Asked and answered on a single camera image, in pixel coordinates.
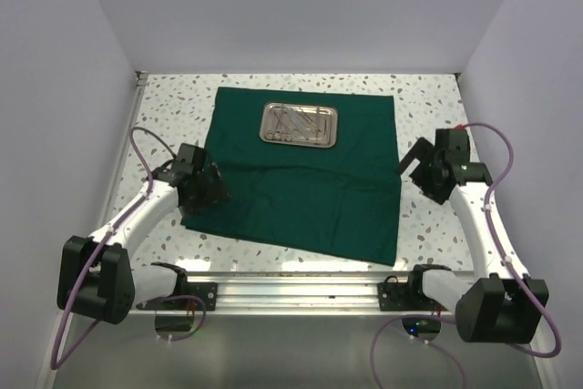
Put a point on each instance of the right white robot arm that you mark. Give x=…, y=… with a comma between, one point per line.
x=503, y=304

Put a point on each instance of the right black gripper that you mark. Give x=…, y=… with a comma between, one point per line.
x=424, y=151

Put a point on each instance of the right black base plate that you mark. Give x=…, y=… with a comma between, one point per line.
x=397, y=297

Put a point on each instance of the stainless steel instrument tray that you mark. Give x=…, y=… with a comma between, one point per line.
x=298, y=125

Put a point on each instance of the steel surgical instruments pile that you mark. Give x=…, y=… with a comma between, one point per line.
x=296, y=127

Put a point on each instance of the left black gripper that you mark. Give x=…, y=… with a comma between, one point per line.
x=215, y=191

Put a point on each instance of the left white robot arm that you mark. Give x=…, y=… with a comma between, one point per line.
x=97, y=279

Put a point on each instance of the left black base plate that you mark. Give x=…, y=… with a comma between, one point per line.
x=186, y=297

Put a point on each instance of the green surgical cloth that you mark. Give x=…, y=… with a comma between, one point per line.
x=342, y=201

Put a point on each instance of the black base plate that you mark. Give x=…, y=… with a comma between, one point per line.
x=397, y=297
x=186, y=297

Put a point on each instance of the aluminium rail frame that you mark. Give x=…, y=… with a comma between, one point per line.
x=288, y=318

